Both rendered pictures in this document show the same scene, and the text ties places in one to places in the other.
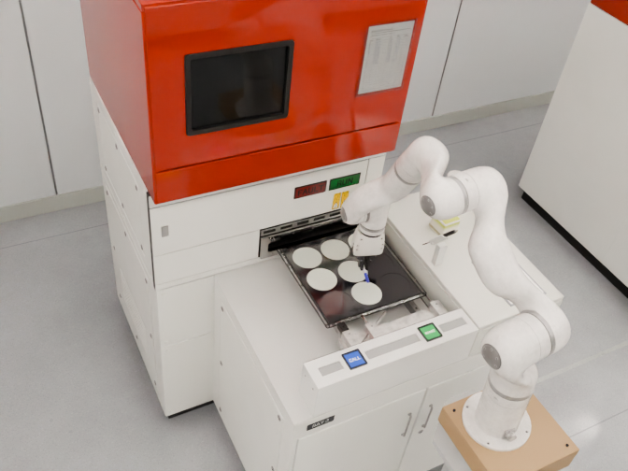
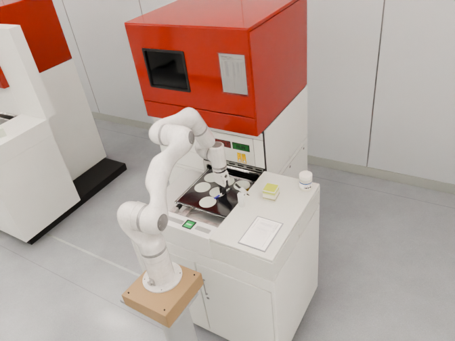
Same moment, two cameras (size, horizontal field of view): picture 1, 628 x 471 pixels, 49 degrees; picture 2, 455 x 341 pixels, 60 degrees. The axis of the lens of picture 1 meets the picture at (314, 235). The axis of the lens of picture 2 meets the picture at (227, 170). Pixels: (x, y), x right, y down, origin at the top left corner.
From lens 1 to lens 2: 2.15 m
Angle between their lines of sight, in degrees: 52
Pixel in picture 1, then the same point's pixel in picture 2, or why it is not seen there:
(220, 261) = (187, 162)
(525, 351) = (122, 214)
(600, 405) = not seen: outside the picture
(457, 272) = (243, 214)
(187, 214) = not seen: hidden behind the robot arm
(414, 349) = (172, 224)
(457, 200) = (154, 132)
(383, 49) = (230, 68)
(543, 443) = (160, 300)
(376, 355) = not seen: hidden behind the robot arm
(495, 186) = (175, 135)
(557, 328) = (143, 216)
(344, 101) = (217, 93)
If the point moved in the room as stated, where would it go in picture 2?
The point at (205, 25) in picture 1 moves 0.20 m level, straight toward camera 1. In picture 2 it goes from (145, 36) to (113, 46)
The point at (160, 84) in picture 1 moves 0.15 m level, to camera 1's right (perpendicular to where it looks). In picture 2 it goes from (136, 59) to (143, 65)
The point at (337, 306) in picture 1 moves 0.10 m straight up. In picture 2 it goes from (189, 198) to (187, 185)
